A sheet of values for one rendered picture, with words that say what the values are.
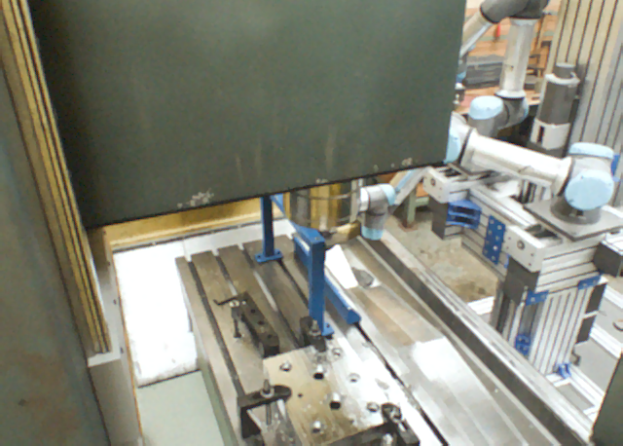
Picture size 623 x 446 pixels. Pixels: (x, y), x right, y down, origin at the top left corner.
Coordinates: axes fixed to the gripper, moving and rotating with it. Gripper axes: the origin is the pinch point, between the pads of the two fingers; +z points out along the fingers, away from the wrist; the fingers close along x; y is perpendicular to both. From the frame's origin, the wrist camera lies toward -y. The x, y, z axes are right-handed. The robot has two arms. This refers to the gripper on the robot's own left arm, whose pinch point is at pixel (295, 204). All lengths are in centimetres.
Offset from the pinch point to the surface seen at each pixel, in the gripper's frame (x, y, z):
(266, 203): 15.0, 5.9, 4.8
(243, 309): -16.4, 23.5, 22.4
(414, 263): 5, 37, -53
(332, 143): -64, -45, 19
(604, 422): -83, 30, -52
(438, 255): 104, 114, -147
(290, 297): -8.7, 29.2, 4.5
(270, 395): -55, 19, 27
